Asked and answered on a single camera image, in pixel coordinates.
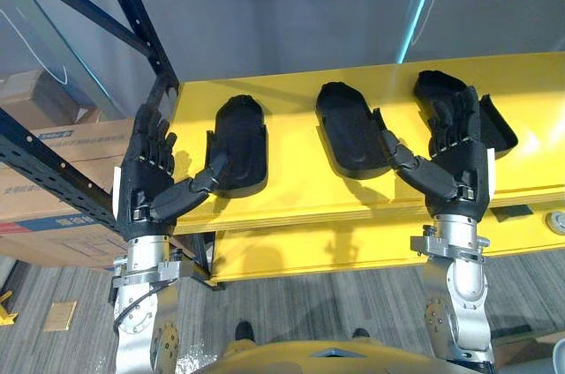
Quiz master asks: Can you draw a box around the black perforated shelf beam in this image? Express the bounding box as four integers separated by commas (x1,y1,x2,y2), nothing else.
0,107,130,236

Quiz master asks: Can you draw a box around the yellow shelf board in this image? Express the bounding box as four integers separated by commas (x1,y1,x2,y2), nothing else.
169,51,565,235
210,202,565,283

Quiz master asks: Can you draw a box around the large cardboard box blue stripe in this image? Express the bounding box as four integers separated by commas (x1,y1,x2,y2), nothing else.
0,161,132,270

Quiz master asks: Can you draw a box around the grey translucent panel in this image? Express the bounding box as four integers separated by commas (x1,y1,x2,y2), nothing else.
0,0,127,123

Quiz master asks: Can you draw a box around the cyan light strip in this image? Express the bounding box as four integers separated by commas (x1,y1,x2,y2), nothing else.
398,0,444,64

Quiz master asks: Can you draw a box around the round silver button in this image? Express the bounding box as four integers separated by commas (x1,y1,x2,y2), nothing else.
544,210,565,234

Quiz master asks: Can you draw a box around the black plastic housing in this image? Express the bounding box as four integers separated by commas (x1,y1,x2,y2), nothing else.
314,81,395,182
411,69,520,161
205,93,270,198

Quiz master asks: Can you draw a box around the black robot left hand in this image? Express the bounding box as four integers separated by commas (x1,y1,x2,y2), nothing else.
112,102,231,243

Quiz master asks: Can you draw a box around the brass floor plate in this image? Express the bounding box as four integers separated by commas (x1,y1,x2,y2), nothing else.
41,300,79,333

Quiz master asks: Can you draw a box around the cardboard box with blue label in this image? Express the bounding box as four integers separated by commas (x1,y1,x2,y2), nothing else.
24,116,137,193

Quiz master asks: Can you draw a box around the white container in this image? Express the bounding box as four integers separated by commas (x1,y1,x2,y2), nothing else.
551,337,565,374

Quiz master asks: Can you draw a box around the yellow robot torso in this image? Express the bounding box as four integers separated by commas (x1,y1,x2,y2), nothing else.
189,338,480,374

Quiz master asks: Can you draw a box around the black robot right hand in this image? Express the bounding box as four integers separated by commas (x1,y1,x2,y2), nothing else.
374,85,498,221

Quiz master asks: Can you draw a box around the dark robot left foot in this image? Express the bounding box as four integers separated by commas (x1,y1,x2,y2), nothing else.
234,320,256,342

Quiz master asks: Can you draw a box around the yellow lower shelf board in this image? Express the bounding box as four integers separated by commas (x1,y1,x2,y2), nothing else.
210,202,565,283

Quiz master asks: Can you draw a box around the yellow floor stand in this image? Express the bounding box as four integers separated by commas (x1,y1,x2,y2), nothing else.
0,288,19,327

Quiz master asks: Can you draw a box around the small brown cardboard box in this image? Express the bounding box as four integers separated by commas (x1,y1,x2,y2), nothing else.
0,68,103,129

